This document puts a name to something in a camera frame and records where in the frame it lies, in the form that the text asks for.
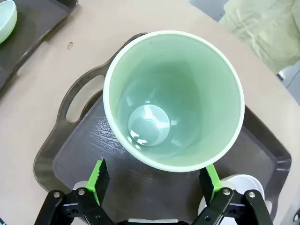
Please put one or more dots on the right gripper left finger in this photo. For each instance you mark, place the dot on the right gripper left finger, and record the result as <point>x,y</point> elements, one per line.
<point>98,182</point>

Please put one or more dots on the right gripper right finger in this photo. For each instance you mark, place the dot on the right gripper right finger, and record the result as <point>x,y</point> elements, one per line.
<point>211,185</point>

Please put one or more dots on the white bowl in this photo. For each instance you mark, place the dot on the white bowl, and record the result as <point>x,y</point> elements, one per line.
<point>243,182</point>

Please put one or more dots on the tall pale green cup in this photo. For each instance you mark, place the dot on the tall pale green cup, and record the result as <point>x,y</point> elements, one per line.
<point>173,100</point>

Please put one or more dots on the pale green bowl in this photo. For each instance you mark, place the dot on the pale green bowl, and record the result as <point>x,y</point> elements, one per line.
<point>5,21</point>

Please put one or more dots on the person in pale yellow gown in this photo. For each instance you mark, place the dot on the person in pale yellow gown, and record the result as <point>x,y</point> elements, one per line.
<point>262,30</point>

